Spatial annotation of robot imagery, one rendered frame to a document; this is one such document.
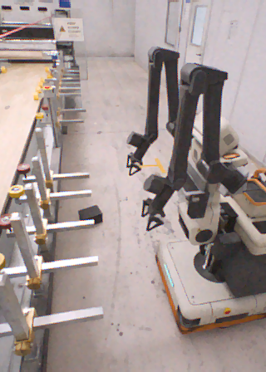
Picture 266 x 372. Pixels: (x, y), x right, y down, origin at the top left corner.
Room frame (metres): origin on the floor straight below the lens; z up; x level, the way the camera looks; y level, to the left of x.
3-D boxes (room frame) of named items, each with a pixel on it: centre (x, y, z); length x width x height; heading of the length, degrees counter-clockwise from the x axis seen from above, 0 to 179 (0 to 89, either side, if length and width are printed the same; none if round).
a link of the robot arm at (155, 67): (1.27, -0.08, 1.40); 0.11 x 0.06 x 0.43; 13
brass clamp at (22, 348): (0.43, 0.36, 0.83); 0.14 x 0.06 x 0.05; 12
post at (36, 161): (1.14, 0.51, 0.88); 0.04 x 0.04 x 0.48; 12
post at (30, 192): (0.89, 0.46, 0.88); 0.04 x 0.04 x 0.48; 12
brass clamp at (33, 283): (0.67, 0.41, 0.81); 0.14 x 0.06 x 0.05; 12
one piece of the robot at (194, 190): (1.09, -0.30, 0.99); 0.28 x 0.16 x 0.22; 12
